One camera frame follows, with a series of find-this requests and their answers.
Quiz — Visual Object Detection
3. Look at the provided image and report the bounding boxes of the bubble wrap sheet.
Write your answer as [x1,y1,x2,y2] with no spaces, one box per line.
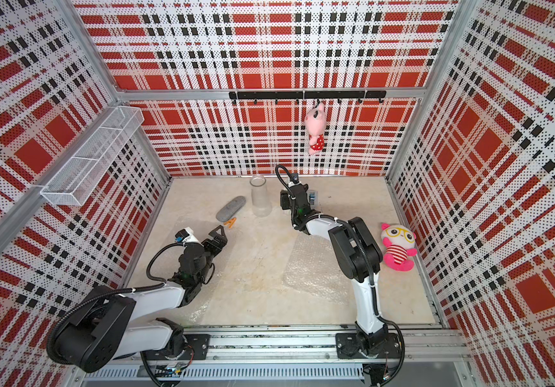
[170,226,236,326]
[282,234,352,305]

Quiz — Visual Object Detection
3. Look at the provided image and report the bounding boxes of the grey tape dispenser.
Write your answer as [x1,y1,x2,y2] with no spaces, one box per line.
[307,190,318,208]

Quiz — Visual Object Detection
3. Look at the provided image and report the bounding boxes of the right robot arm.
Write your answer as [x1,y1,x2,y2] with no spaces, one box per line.
[280,183,406,361]

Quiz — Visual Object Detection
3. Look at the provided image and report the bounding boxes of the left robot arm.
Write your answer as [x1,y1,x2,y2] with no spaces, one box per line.
[46,226,228,372]

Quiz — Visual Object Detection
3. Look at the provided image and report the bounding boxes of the orange scissors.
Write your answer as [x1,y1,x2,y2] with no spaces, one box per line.
[223,217,237,229]

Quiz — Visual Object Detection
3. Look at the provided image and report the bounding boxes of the clear glass vase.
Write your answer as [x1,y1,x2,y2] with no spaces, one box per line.
[250,175,272,218]

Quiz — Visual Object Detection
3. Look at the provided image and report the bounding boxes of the pink hanging plush toy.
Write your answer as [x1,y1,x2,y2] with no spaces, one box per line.
[304,103,327,156]

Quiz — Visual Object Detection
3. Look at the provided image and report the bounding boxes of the pink owl plush toy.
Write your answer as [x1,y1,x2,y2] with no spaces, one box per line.
[381,223,417,272]

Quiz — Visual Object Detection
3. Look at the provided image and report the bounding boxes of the black hook rail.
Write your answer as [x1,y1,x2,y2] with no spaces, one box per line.
[228,90,387,103]

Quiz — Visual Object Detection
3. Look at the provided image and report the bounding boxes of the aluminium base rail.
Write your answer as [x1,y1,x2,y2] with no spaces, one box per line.
[67,325,478,386]

